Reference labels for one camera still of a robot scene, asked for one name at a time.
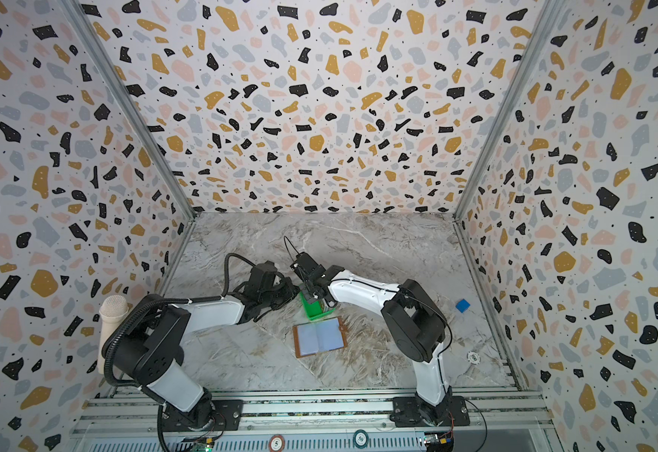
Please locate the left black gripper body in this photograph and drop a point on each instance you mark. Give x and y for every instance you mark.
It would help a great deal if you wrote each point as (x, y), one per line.
(275, 298)

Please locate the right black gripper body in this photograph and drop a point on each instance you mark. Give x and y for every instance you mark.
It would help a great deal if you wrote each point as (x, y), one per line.
(312, 281)

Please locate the green plastic card tray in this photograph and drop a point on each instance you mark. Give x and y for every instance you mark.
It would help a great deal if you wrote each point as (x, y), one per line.
(314, 310)

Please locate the brown leather card holder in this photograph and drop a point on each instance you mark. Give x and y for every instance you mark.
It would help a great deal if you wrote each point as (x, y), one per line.
(319, 337)

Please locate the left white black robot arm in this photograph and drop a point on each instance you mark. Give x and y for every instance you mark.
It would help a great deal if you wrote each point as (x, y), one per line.
(141, 348)

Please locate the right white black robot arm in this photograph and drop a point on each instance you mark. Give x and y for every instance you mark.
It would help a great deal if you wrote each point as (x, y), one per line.
(417, 326)

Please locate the small blue cube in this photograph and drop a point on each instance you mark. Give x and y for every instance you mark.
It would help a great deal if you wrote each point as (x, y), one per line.
(463, 305)

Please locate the beige foam microphone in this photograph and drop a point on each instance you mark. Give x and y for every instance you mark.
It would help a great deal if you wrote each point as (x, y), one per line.
(113, 311)

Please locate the aluminium mounting rail frame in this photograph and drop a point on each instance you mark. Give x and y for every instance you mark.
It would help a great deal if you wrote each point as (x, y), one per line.
(488, 419)

